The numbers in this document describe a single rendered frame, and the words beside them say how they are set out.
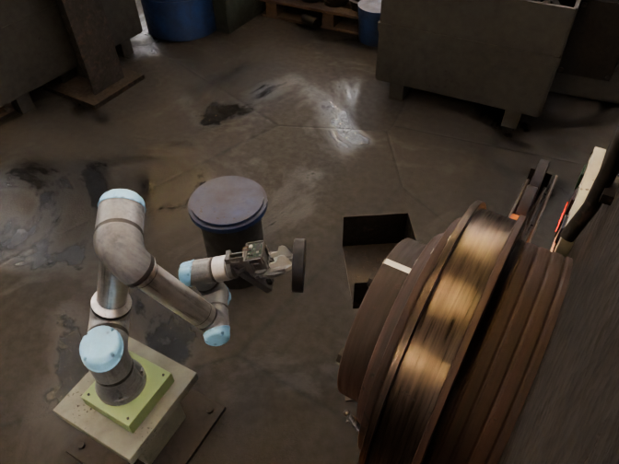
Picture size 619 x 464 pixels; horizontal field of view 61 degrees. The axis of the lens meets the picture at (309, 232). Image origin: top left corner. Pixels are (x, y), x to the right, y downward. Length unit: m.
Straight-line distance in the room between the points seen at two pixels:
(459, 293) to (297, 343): 1.55
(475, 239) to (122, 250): 0.85
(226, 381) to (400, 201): 1.29
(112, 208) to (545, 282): 1.00
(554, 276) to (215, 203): 1.58
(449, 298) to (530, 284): 0.11
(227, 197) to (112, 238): 0.91
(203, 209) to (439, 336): 1.56
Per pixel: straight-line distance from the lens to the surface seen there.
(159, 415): 1.77
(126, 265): 1.31
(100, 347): 1.61
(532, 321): 0.69
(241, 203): 2.10
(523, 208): 1.74
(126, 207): 1.37
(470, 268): 0.69
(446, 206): 2.77
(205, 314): 1.48
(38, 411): 2.29
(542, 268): 0.76
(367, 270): 1.63
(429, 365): 0.66
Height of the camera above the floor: 1.84
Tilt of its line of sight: 46 degrees down
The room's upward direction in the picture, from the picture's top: 1 degrees counter-clockwise
